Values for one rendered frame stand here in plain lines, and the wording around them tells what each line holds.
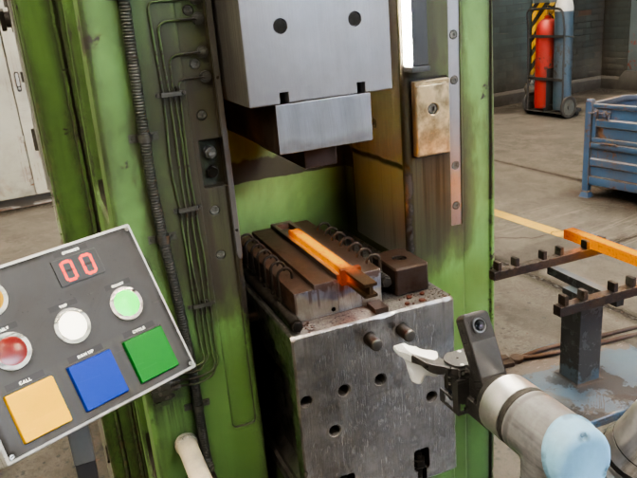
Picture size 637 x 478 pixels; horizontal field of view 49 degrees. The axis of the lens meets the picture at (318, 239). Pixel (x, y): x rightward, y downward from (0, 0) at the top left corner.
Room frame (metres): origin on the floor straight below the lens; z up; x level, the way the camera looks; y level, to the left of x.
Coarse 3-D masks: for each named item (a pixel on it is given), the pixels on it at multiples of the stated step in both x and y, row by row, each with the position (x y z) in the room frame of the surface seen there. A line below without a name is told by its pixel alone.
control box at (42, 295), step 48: (96, 240) 1.12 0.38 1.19; (0, 288) 0.99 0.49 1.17; (48, 288) 1.03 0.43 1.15; (96, 288) 1.07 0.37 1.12; (144, 288) 1.12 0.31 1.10; (0, 336) 0.94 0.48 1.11; (48, 336) 0.98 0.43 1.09; (96, 336) 1.02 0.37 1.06; (0, 384) 0.90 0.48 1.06; (144, 384) 1.01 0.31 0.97; (0, 432) 0.86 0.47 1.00; (48, 432) 0.89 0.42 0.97
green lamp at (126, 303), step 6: (120, 294) 1.09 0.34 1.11; (126, 294) 1.09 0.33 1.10; (132, 294) 1.10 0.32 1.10; (120, 300) 1.08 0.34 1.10; (126, 300) 1.08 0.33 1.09; (132, 300) 1.09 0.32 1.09; (120, 306) 1.07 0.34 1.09; (126, 306) 1.08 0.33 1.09; (132, 306) 1.08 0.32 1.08; (138, 306) 1.09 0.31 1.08; (120, 312) 1.07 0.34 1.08; (126, 312) 1.07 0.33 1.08; (132, 312) 1.08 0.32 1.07
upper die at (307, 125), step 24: (360, 96) 1.38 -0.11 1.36; (240, 120) 1.54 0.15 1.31; (264, 120) 1.38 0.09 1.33; (288, 120) 1.32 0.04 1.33; (312, 120) 1.34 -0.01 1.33; (336, 120) 1.36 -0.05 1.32; (360, 120) 1.38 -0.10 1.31; (264, 144) 1.39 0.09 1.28; (288, 144) 1.32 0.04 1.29; (312, 144) 1.34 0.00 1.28; (336, 144) 1.36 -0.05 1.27
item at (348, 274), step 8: (296, 232) 1.63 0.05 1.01; (304, 232) 1.62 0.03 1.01; (304, 240) 1.56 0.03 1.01; (312, 240) 1.56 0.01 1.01; (312, 248) 1.51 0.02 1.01; (320, 248) 1.49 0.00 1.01; (320, 256) 1.46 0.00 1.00; (328, 256) 1.44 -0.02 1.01; (336, 256) 1.44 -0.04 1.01; (328, 264) 1.42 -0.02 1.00; (336, 264) 1.39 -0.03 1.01; (344, 264) 1.39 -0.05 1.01; (344, 272) 1.34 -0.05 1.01; (352, 272) 1.33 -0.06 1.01; (360, 272) 1.32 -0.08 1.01; (344, 280) 1.34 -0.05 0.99; (352, 280) 1.33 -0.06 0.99; (360, 280) 1.28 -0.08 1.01; (368, 280) 1.28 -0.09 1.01; (360, 288) 1.29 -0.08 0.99; (368, 288) 1.26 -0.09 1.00; (368, 296) 1.26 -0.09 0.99
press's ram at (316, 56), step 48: (240, 0) 1.30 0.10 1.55; (288, 0) 1.33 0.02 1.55; (336, 0) 1.36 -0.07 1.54; (384, 0) 1.40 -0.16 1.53; (240, 48) 1.31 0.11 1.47; (288, 48) 1.33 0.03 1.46; (336, 48) 1.36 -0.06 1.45; (384, 48) 1.40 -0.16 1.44; (240, 96) 1.34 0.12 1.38; (288, 96) 1.32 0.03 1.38; (336, 96) 1.36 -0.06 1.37
